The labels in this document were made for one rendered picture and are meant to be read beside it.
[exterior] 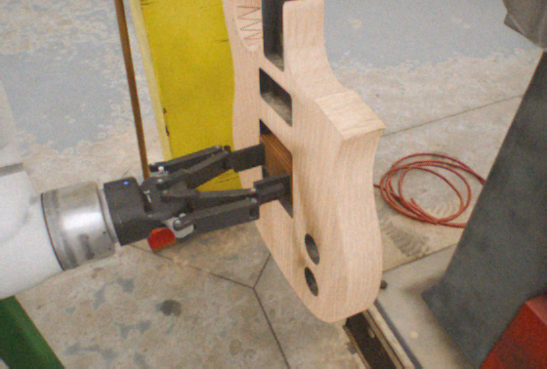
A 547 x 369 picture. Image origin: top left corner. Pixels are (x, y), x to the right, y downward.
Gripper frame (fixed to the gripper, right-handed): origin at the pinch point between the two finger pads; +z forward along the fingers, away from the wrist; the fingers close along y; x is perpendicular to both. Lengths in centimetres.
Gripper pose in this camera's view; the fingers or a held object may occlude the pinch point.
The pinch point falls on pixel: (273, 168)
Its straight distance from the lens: 60.1
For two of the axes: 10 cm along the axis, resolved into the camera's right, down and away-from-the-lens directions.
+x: -0.4, -8.2, -5.7
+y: 4.1, 5.1, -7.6
